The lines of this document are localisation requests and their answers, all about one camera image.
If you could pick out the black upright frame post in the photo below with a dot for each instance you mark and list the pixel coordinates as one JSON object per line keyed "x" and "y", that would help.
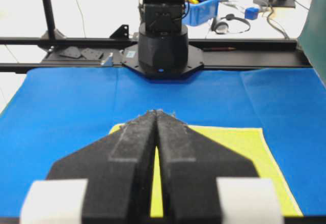
{"x": 49, "y": 19}

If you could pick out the dark green backdrop board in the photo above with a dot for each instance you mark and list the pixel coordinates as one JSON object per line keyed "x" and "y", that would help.
{"x": 312, "y": 37}

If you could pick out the black metal frame rail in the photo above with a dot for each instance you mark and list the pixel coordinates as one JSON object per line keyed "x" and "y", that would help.
{"x": 208, "y": 54}

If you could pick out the grey headphones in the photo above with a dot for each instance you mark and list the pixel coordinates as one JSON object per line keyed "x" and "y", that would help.
{"x": 220, "y": 25}

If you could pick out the small blue box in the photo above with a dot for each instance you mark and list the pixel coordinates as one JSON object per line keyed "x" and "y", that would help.
{"x": 251, "y": 13}

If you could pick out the yellow-green towel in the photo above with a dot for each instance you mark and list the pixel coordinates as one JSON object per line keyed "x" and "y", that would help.
{"x": 202, "y": 180}

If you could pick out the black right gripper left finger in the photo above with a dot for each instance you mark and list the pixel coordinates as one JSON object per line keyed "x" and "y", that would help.
{"x": 108, "y": 181}

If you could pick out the blue table cloth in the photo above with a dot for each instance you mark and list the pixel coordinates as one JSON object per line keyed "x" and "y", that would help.
{"x": 58, "y": 110}

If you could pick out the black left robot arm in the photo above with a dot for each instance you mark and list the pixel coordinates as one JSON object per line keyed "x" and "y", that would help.
{"x": 163, "y": 50}

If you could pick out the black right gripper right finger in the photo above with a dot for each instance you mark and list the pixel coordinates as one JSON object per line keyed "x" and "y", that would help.
{"x": 206, "y": 182}

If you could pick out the blue plastic bin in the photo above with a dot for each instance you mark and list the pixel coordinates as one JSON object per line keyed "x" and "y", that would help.
{"x": 200, "y": 11}

